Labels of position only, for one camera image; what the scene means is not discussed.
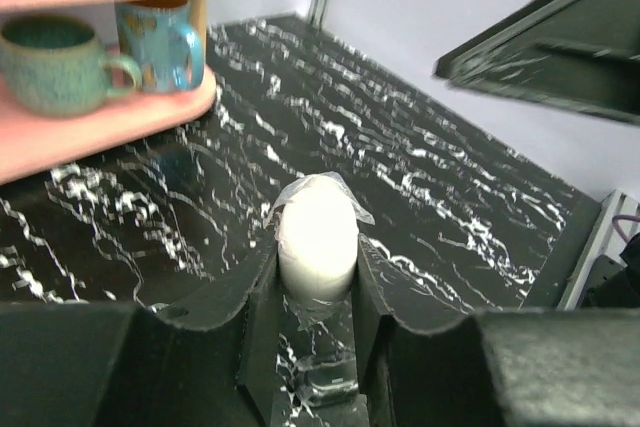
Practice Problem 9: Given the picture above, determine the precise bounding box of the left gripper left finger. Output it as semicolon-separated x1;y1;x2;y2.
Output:
1;239;278;426

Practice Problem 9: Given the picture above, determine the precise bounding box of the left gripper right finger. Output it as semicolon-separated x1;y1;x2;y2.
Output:
352;236;639;426

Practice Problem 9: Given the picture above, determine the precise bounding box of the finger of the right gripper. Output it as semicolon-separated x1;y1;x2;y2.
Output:
434;0;639;124

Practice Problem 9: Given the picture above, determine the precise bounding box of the white earbuds charging case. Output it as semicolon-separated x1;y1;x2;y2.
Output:
264;171;375;330

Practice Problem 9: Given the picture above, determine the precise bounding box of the green ceramic mug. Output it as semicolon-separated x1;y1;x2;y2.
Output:
1;13;142;117

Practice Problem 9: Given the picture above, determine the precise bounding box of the light blue ceramic mug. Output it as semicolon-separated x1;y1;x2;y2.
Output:
115;0;206;94

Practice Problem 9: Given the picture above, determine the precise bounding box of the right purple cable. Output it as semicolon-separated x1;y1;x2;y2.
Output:
612;214;640;243

